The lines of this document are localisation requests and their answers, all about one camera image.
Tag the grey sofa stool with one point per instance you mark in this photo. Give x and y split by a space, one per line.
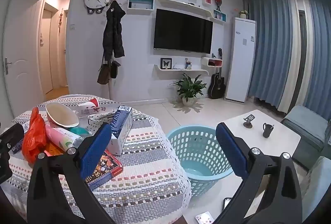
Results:
305 120

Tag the white coat rack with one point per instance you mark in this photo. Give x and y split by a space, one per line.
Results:
111 89

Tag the teal packet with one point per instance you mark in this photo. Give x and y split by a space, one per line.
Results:
80 131

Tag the white door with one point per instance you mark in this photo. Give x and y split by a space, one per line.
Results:
23 79

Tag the framed butterfly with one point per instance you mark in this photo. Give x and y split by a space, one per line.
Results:
166 63

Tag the wall-mounted television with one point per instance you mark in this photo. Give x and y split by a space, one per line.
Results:
181 30

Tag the small teal box shelf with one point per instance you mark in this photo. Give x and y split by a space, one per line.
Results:
219 15

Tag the black phone stand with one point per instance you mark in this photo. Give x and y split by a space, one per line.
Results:
249 124

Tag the potted green plant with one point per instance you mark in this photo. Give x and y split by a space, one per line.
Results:
190 87

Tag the red round fan ornament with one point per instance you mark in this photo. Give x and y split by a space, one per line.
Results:
218 0

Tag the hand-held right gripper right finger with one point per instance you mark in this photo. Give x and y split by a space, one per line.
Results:
230 151

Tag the curved white wall shelf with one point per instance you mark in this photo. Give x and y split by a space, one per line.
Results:
181 3

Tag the black coat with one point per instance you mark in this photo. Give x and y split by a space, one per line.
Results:
112 32

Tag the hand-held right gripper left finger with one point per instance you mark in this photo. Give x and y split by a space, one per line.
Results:
95 147

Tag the blue white carton box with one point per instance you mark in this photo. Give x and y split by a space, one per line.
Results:
121 133

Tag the red illustrated card box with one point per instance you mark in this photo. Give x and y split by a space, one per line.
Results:
108 167

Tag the small black bag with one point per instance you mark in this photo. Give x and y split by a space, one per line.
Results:
115 70

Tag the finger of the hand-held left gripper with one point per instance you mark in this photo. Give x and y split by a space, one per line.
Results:
11 134

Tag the pen holder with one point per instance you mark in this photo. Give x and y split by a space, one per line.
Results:
188 65

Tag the light switch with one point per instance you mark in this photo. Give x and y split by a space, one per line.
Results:
72 27

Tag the red white paper cup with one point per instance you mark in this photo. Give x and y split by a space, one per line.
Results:
94 103

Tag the brown bag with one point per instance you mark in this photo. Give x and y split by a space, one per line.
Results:
103 74

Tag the playing cards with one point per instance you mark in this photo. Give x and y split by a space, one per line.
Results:
204 217

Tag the white standing air conditioner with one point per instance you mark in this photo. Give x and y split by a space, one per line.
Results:
239 63

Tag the orange plastic bag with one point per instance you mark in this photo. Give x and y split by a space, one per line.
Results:
32 141

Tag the rounded white pink shelf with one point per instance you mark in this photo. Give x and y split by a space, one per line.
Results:
204 61

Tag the blue white striped curtain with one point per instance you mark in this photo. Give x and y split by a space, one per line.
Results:
271 45

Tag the clear plastic bottle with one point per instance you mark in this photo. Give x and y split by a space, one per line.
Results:
77 113

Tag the hallway door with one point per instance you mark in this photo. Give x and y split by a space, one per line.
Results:
47 58

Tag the black acoustic guitar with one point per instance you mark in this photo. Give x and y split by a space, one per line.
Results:
216 87

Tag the low white wall shelf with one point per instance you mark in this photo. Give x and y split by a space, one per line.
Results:
181 70

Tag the black cup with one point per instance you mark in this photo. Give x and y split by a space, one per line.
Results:
267 132

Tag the small potted plant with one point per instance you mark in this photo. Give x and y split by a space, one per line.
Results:
243 14

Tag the hanging wall ornament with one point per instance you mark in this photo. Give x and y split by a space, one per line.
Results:
61 19

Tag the light blue laundry basket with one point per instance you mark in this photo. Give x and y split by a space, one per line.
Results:
186 141

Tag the teal-rimmed box shelf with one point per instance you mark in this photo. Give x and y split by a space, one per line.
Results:
129 3

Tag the smartphone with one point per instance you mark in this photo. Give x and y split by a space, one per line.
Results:
227 203

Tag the pink plastic bottle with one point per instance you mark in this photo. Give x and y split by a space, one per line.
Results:
60 136

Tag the pale grey sofa seat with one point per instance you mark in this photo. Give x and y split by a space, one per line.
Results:
318 177

